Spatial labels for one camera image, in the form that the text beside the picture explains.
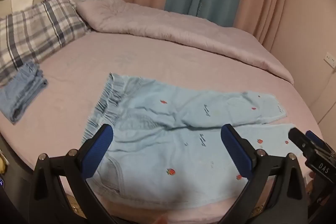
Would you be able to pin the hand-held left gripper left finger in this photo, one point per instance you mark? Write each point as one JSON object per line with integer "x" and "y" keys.
{"x": 97, "y": 151}

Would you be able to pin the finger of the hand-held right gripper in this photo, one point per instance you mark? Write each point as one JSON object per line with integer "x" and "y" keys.
{"x": 319, "y": 141}
{"x": 300, "y": 141}

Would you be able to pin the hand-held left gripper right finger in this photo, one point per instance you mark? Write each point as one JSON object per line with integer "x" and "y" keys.
{"x": 236, "y": 151}

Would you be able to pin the light blue strawberry pants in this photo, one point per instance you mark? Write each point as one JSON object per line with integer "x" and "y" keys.
{"x": 162, "y": 150}

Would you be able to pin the beige rug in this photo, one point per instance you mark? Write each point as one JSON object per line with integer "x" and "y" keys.
{"x": 74, "y": 207}

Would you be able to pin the bed with pink sheet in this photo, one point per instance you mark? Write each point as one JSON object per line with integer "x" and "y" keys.
{"x": 78, "y": 64}

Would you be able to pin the folded blue jeans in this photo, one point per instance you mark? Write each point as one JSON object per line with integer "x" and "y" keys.
{"x": 22, "y": 95}

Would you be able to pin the large plaid pillow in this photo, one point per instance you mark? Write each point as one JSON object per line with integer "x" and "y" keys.
{"x": 34, "y": 32}

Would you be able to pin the pink quilt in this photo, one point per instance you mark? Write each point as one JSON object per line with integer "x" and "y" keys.
{"x": 170, "y": 27}

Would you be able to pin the white wall socket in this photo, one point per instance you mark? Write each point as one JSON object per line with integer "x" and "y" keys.
{"x": 330, "y": 59}

